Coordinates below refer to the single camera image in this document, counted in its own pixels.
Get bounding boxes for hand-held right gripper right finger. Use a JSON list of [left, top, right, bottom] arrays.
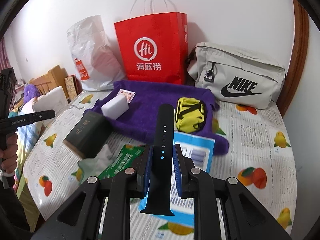
[[172, 143, 293, 240]]

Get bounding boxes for small pink packet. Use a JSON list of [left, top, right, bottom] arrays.
[[118, 89, 136, 103]]

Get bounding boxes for blue tissue pack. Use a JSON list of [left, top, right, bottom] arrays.
[[139, 131, 215, 228]]

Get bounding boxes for red patterned curtain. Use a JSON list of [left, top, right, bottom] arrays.
[[0, 39, 10, 69]]

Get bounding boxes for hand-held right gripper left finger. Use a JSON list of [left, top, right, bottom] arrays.
[[30, 144, 153, 240]]

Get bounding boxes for black watch strap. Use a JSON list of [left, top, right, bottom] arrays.
[[139, 104, 176, 216]]

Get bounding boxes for fruit print tablecloth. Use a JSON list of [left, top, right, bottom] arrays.
[[22, 90, 299, 240]]

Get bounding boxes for red paper bag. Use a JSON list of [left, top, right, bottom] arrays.
[[114, 0, 188, 85]]

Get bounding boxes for white plastic shopping bag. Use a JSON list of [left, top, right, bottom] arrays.
[[66, 15, 125, 92]]

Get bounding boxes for purple towel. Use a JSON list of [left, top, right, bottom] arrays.
[[84, 80, 230, 155]]

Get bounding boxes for white block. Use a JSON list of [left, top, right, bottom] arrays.
[[101, 97, 129, 118]]

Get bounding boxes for green packet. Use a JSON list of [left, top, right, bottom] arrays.
[[97, 145, 145, 179]]

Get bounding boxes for wooden headboard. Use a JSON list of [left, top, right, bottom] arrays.
[[29, 65, 69, 98]]

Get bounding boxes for white plastic items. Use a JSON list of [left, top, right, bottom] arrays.
[[77, 147, 120, 178]]

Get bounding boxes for dark green tin box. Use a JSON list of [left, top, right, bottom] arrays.
[[62, 114, 113, 159]]

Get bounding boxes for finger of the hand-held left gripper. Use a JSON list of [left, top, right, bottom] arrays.
[[32, 110, 56, 121]]

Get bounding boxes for person's left hand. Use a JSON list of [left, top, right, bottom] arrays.
[[0, 132, 19, 178]]

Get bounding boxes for brown wooden door frame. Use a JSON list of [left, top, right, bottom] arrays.
[[275, 0, 310, 117]]

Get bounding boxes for brown patterned box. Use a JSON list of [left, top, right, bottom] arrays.
[[64, 74, 77, 100]]

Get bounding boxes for yellow small pouch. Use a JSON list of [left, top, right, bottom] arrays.
[[174, 97, 207, 133]]

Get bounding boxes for grey waist bag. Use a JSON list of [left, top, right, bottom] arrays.
[[186, 42, 287, 110]]

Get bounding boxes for purple plush toy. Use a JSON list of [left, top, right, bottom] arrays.
[[24, 84, 42, 104]]

